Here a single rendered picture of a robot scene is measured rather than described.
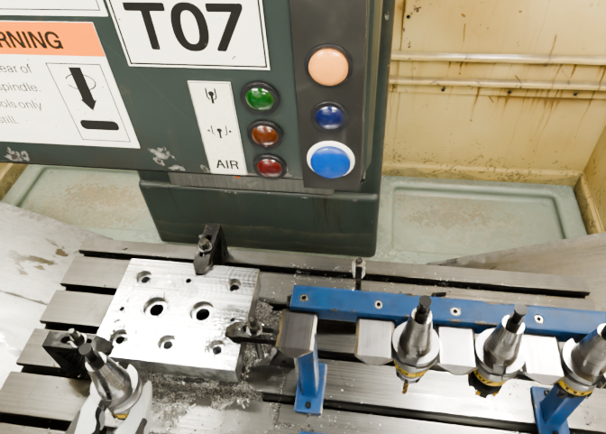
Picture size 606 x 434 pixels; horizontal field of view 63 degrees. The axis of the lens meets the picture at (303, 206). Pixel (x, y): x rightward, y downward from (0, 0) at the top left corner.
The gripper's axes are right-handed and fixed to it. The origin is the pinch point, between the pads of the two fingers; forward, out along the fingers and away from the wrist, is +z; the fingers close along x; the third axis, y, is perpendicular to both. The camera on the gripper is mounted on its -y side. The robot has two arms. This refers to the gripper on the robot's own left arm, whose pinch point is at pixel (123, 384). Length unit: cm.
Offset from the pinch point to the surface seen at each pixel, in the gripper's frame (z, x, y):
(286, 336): 8.3, 22.1, -3.2
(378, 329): 10.7, 34.8, -3.1
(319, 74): 3, 29, -49
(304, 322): 10.7, 24.3, -3.1
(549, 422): 12, 67, 27
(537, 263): 61, 77, 45
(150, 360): 12.1, -6.4, 19.5
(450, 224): 87, 59, 62
